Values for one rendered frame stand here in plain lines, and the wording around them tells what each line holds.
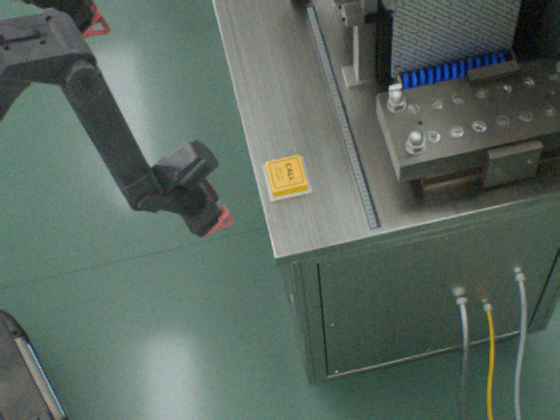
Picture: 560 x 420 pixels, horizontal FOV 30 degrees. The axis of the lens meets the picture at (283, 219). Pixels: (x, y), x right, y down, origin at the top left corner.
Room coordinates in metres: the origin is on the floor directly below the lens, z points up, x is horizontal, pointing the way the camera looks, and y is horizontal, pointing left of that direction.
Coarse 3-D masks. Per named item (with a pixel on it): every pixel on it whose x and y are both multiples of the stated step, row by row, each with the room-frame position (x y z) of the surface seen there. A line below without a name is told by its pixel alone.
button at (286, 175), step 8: (280, 160) 1.04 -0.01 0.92; (288, 160) 1.04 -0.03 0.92; (296, 160) 1.04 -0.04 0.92; (272, 168) 1.03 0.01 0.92; (280, 168) 1.03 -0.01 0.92; (288, 168) 1.02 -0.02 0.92; (296, 168) 1.02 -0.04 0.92; (272, 176) 1.01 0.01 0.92; (280, 176) 1.01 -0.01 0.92; (288, 176) 1.01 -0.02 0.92; (296, 176) 1.00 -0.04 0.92; (304, 176) 1.00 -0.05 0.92; (272, 184) 0.99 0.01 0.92; (280, 184) 0.99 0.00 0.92; (288, 184) 0.99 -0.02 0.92; (296, 184) 0.99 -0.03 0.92; (304, 184) 0.98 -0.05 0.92; (272, 192) 0.98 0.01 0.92; (280, 192) 0.98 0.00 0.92; (288, 192) 0.98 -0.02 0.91
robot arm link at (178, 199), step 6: (174, 186) 0.85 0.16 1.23; (180, 186) 0.85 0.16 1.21; (174, 192) 0.84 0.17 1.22; (180, 192) 0.85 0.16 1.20; (186, 192) 0.85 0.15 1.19; (174, 198) 0.84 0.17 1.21; (180, 198) 0.84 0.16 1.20; (168, 204) 0.83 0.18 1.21; (174, 204) 0.83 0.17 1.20; (180, 204) 0.84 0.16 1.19; (168, 210) 0.83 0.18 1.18; (174, 210) 0.83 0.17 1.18
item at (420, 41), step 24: (480, 0) 1.15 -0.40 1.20; (504, 0) 1.15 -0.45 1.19; (408, 24) 1.13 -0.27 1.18; (432, 24) 1.14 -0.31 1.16; (456, 24) 1.14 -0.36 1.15; (480, 24) 1.15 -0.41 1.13; (504, 24) 1.15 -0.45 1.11; (408, 48) 1.13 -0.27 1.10; (432, 48) 1.14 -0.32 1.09; (456, 48) 1.14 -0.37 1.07; (480, 48) 1.15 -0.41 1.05; (504, 48) 1.15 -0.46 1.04; (408, 72) 1.13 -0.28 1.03
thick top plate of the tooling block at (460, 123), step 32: (544, 64) 1.11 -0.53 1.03; (384, 96) 1.09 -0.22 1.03; (416, 96) 1.08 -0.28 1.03; (448, 96) 1.07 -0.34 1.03; (480, 96) 1.06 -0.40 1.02; (512, 96) 1.05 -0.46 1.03; (544, 96) 1.04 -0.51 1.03; (384, 128) 1.03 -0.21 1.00; (416, 128) 1.01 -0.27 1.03; (448, 128) 1.00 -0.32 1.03; (480, 128) 0.99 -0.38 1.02; (512, 128) 0.98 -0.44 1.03; (544, 128) 0.97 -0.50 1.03; (416, 160) 0.94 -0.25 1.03; (448, 160) 0.94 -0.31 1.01; (480, 160) 0.95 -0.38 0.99
